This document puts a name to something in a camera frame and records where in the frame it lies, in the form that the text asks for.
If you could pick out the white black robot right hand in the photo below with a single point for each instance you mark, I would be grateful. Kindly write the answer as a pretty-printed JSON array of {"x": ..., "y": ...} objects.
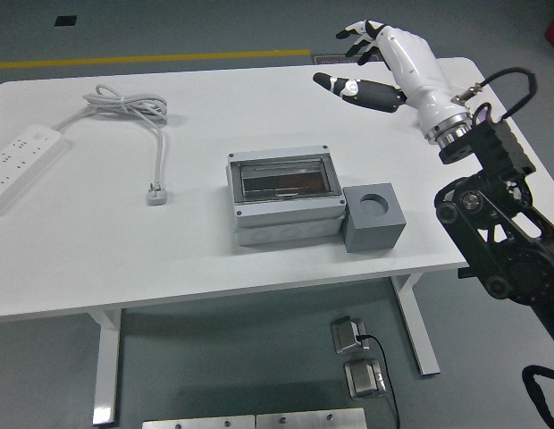
[{"x": 415, "y": 67}]

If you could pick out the transparent hinged box lid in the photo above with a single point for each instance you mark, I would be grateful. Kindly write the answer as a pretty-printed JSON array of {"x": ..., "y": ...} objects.
[{"x": 281, "y": 179}]

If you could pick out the grey plastic junction box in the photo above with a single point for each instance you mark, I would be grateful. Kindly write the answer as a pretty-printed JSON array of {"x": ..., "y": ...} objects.
[{"x": 286, "y": 214}]

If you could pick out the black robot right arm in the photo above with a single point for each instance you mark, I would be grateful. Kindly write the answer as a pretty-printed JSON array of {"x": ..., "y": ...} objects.
[{"x": 505, "y": 263}]

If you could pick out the grey cube battery holder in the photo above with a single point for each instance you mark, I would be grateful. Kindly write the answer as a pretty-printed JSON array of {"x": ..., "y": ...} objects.
[{"x": 371, "y": 232}]

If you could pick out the dark floor sign plate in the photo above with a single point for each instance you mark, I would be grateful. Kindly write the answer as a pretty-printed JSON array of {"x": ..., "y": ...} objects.
[{"x": 330, "y": 60}]

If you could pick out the white table leg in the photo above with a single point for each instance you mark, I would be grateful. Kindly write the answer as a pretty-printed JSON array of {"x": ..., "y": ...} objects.
[
  {"x": 108, "y": 366},
  {"x": 423, "y": 344}
]

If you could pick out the black square floor hatch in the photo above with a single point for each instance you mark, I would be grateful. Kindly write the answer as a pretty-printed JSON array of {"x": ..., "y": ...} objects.
[{"x": 66, "y": 20}]

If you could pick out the silver metal plate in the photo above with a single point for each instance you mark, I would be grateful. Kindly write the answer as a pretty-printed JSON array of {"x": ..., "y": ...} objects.
[
  {"x": 196, "y": 423},
  {"x": 310, "y": 420}
]

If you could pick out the white power strip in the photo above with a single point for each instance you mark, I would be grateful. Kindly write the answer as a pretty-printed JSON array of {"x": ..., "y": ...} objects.
[{"x": 22, "y": 156}]

